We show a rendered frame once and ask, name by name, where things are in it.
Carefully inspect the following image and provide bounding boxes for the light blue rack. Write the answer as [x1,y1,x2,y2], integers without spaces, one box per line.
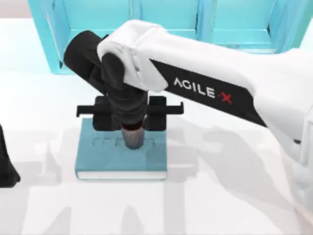
[26,0,305,75]

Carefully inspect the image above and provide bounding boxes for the blue book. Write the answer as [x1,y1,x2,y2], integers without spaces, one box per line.
[74,118,168,182]

